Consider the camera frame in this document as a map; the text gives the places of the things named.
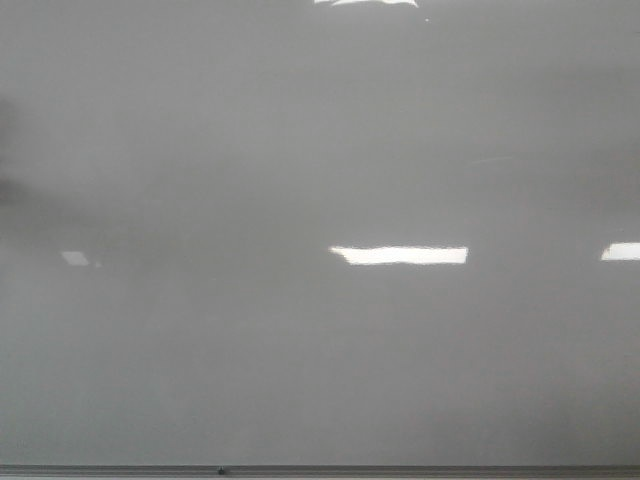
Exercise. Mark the white whiteboard with aluminium frame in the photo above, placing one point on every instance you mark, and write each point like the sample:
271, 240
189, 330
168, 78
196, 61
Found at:
312, 233

